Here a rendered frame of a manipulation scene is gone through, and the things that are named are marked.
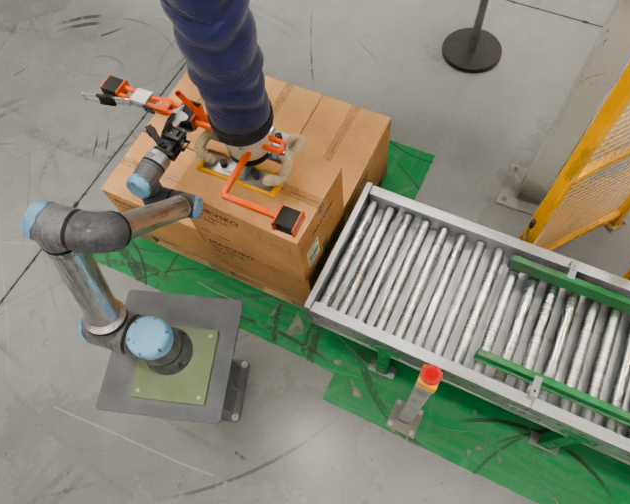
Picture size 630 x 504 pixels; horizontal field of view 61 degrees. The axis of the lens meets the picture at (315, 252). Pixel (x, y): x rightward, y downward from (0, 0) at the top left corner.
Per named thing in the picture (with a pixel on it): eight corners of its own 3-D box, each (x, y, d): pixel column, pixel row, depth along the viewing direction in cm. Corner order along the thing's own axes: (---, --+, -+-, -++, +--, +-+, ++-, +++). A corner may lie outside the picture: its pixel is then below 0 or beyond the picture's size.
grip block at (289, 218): (305, 218, 184) (304, 210, 179) (294, 238, 181) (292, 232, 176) (283, 209, 186) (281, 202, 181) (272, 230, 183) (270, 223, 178)
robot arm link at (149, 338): (172, 371, 200) (158, 362, 183) (130, 358, 202) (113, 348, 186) (187, 332, 205) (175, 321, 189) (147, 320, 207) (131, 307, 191)
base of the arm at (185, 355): (191, 374, 209) (185, 370, 200) (143, 376, 209) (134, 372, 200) (194, 326, 216) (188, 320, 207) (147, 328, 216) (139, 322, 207)
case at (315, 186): (344, 213, 260) (342, 166, 224) (305, 282, 246) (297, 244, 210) (239, 169, 275) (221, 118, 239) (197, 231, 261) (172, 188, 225)
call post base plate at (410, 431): (424, 410, 271) (425, 409, 269) (413, 438, 266) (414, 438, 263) (396, 397, 275) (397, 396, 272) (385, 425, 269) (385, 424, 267)
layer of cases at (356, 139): (387, 161, 318) (391, 117, 282) (314, 306, 283) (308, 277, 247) (215, 100, 347) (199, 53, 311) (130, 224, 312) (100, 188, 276)
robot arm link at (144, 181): (129, 194, 196) (119, 180, 187) (147, 168, 200) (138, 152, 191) (151, 204, 194) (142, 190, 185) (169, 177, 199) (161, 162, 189)
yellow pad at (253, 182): (286, 179, 203) (285, 171, 199) (274, 200, 200) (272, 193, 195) (210, 150, 212) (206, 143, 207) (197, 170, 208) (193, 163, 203)
